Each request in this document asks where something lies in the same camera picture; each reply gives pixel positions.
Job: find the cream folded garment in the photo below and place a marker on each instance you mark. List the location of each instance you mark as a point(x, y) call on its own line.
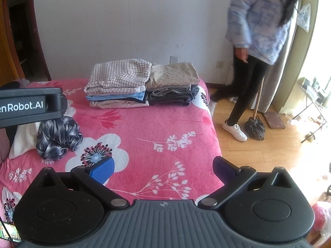
point(116, 104)

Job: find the pink floral blanket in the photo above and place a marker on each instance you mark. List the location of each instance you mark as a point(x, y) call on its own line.
point(155, 124)

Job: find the beige curtain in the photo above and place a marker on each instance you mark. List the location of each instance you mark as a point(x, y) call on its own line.
point(274, 77)

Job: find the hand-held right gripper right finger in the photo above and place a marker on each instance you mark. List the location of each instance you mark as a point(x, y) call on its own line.
point(225, 171)

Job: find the dark plaid shirt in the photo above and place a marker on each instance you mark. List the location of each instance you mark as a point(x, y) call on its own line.
point(57, 139)

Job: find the pink plastic bag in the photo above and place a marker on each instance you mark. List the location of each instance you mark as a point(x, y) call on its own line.
point(322, 219)

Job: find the white plastic bag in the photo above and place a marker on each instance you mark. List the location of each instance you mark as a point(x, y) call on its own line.
point(303, 18)

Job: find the navy folded garment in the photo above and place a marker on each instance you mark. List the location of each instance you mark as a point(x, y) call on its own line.
point(141, 98)

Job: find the blue folded garment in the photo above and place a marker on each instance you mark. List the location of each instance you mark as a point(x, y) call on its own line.
point(111, 97)

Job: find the wooden wardrobe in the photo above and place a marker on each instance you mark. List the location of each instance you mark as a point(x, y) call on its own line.
point(18, 31)

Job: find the khaki folded garment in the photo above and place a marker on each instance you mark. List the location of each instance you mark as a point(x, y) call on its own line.
point(173, 75)

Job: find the grey mop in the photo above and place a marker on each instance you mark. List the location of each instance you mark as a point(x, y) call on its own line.
point(254, 129)

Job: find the white wall socket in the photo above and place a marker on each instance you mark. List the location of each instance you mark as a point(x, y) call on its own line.
point(174, 59)
point(220, 64)

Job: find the smartphone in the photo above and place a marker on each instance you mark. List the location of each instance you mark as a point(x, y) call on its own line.
point(9, 231)

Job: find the white sneaker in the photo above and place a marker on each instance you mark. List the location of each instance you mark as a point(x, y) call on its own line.
point(235, 131)

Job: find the brown board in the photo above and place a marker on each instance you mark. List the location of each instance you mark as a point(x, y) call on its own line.
point(274, 120)

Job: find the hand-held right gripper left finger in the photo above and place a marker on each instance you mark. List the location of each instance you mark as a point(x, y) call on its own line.
point(103, 170)

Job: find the grey folded garment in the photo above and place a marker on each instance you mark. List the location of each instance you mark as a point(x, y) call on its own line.
point(170, 89)

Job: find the cream cloth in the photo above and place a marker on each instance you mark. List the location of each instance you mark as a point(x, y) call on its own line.
point(23, 139)

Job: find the beige houndstooth cardigan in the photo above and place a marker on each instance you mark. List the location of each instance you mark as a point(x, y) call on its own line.
point(119, 75)

